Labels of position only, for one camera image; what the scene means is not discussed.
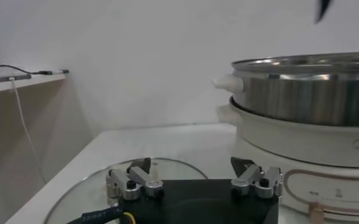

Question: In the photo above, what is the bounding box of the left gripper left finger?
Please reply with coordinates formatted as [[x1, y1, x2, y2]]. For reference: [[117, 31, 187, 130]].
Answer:
[[105, 157, 165, 208]]

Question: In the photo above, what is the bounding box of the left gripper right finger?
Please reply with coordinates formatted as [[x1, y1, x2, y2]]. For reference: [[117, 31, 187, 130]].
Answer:
[[230, 156, 284, 204]]

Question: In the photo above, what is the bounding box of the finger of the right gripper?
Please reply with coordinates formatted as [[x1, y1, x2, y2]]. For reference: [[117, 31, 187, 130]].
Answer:
[[315, 0, 332, 24]]

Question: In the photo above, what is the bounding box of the glass lid with cream handle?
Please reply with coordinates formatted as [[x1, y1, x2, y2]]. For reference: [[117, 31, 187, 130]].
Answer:
[[43, 157, 209, 224]]

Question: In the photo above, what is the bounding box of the stainless steel steamer basket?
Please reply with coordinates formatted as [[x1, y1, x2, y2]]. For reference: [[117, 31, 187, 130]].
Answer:
[[211, 51, 359, 127]]

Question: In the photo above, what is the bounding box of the cream electric cooker pot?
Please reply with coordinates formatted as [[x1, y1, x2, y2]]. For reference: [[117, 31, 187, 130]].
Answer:
[[215, 96, 359, 223]]

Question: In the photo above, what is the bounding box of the black smartphone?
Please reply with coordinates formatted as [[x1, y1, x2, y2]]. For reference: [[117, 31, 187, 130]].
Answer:
[[0, 74, 32, 83]]

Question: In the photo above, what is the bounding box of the white side desk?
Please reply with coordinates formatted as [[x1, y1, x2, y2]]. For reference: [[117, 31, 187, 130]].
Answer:
[[0, 72, 67, 95]]

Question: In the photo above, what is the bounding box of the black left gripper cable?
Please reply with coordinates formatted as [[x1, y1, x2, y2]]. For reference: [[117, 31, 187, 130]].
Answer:
[[65, 206, 137, 224]]

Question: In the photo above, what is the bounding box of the black usb hub with cable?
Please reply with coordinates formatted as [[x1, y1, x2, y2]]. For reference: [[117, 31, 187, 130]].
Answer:
[[0, 64, 70, 77]]

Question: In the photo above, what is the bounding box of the white charging cable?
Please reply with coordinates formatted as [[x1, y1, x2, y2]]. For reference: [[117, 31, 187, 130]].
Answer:
[[9, 77, 48, 185]]

